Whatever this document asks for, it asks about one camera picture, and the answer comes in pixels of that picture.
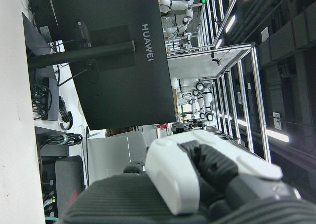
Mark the black monitor stand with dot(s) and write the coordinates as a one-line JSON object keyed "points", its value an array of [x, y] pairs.
{"points": [[98, 52]]}

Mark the aluminium frame structure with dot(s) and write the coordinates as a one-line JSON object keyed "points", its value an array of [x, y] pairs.
{"points": [[258, 85]]}

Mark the black computer box red logo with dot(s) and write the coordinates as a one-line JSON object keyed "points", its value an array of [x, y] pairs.
{"points": [[67, 179]]}

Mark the silver laptop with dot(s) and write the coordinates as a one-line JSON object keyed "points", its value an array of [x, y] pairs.
{"points": [[108, 157]]}

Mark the black oblong device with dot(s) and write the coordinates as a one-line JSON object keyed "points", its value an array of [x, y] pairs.
{"points": [[82, 34]]}

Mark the small hanging black camera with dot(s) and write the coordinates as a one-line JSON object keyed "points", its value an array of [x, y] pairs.
{"points": [[217, 60]]}

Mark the long ceiling light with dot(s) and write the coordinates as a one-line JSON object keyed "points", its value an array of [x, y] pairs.
{"points": [[277, 136], [218, 44], [230, 24]]}

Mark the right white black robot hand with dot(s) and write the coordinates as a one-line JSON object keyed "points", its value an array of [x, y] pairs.
{"points": [[172, 174]]}

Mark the black huawei monitor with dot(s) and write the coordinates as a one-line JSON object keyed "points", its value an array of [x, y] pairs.
{"points": [[123, 90]]}

